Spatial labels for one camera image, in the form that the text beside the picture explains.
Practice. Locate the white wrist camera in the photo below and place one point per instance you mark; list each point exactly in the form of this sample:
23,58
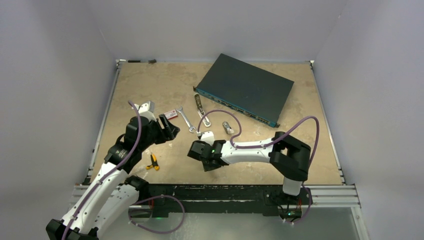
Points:
206,136
146,110

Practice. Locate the black screwdriver at wall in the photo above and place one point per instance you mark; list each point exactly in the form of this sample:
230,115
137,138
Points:
151,61

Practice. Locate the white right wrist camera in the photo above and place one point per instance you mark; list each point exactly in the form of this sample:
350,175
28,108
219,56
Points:
206,136

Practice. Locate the dark blue network switch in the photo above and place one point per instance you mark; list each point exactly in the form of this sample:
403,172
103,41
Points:
247,89

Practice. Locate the yellow black pliers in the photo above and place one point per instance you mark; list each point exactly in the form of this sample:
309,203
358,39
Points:
154,163

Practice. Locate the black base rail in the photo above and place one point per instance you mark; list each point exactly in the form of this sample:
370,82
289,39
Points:
267,200

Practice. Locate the red staple box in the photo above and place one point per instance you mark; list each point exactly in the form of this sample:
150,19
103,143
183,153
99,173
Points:
171,114

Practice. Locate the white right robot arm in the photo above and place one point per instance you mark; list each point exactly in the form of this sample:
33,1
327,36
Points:
287,154

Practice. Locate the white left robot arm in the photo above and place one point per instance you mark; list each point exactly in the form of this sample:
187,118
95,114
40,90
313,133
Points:
113,190

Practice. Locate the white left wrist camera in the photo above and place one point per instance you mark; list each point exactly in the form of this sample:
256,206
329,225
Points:
146,110

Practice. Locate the silver open-end wrench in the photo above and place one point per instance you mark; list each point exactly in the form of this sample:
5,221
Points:
191,128

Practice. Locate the green and white stapler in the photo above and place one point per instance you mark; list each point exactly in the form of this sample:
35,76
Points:
201,111

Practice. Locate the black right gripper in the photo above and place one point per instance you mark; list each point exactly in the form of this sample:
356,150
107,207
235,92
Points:
207,166

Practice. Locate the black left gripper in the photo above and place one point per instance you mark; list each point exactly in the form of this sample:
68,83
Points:
164,133

